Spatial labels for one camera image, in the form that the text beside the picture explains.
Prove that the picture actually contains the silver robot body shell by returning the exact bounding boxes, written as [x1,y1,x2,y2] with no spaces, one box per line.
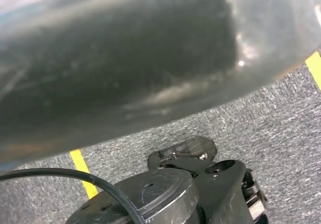
[0,0,321,173]

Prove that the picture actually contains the metal robot foot plate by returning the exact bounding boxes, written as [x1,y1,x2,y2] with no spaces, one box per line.
[147,136,218,171]

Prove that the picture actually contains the yellow floor tape strip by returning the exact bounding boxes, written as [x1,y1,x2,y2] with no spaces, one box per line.
[70,51,321,200]

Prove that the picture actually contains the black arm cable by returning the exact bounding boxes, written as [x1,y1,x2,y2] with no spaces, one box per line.
[0,167,146,224]

